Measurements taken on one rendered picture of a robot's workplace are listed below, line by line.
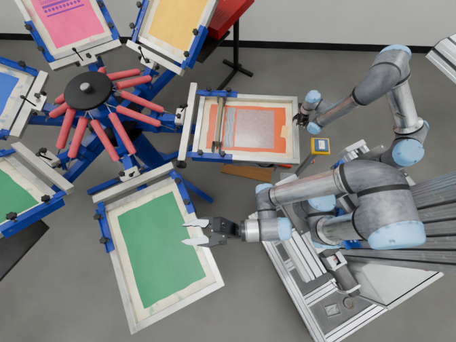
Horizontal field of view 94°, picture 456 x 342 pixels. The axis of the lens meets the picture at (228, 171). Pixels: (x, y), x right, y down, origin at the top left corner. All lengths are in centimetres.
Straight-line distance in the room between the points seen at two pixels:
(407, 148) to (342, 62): 269
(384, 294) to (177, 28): 217
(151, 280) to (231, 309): 113
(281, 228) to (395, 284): 82
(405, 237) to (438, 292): 253
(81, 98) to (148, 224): 92
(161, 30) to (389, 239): 201
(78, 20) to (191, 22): 95
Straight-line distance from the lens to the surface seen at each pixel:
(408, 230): 64
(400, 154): 128
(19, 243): 205
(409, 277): 146
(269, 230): 72
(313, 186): 73
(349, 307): 247
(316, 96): 139
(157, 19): 219
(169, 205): 154
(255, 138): 166
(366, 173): 66
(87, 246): 289
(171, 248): 151
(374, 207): 64
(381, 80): 107
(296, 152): 162
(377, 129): 334
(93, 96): 167
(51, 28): 250
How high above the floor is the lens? 241
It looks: 70 degrees down
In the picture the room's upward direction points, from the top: 5 degrees counter-clockwise
